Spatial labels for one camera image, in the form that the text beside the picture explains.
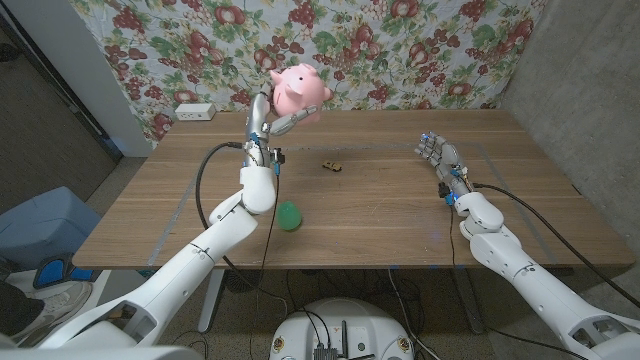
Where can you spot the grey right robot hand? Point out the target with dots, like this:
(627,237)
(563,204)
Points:
(447,159)

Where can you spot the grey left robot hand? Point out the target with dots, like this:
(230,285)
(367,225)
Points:
(257,135)

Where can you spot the pink plastic piggy bank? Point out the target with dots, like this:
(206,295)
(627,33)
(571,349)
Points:
(300,92)

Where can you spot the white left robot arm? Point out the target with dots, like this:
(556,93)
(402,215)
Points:
(190,270)

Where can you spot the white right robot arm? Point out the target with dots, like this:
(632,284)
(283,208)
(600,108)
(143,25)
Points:
(535,287)

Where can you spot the green ball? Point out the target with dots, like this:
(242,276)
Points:
(291,216)

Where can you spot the white power strip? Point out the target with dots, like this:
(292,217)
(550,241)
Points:
(195,111)

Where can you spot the small yellow toy car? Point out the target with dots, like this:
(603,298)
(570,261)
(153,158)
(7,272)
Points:
(332,166)

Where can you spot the floral fruit print backdrop cloth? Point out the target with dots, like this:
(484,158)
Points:
(400,50)

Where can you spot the black round floor fan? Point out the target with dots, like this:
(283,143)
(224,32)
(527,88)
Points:
(243,280)

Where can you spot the grey table leg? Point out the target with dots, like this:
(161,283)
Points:
(470,305)

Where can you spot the white table leg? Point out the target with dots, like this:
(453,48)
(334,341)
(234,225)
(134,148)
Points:
(210,300)

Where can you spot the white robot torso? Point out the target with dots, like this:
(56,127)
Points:
(350,320)

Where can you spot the blue plastic bin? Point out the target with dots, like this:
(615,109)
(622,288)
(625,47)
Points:
(45,225)

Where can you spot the blue and black pad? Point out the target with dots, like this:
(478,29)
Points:
(50,272)

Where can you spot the grey sneaker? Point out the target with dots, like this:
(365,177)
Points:
(55,305)

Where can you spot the dark trouser leg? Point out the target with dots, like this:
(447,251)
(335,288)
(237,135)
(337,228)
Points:
(17,305)

